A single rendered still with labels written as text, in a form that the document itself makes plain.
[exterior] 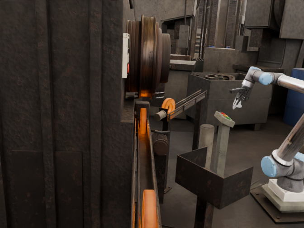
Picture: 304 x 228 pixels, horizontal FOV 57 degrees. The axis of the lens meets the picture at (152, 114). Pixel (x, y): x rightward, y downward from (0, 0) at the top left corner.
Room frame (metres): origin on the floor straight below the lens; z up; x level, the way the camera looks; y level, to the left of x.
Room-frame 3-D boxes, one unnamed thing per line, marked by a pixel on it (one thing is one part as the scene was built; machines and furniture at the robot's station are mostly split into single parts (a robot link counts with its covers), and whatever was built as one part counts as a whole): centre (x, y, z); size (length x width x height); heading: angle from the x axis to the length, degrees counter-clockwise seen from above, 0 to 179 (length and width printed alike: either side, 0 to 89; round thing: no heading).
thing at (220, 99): (4.17, -1.08, 0.39); 1.03 x 0.83 x 0.77; 109
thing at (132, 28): (1.63, 0.13, 1.12); 0.47 x 0.10 x 0.47; 4
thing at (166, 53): (1.64, -0.05, 1.11); 0.28 x 0.06 x 0.28; 4
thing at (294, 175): (1.94, -1.09, 0.37); 0.17 x 0.15 x 0.18; 110
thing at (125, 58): (1.29, 0.13, 1.15); 0.26 x 0.02 x 0.18; 4
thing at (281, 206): (1.94, -1.09, 0.10); 0.32 x 0.32 x 0.04; 8
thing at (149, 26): (1.64, 0.04, 1.11); 0.47 x 0.06 x 0.47; 4
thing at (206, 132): (2.31, -0.49, 0.26); 0.12 x 0.12 x 0.52
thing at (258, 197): (1.94, -1.09, 0.04); 0.40 x 0.40 x 0.08; 8
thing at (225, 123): (2.36, -0.64, 0.31); 0.24 x 0.16 x 0.62; 4
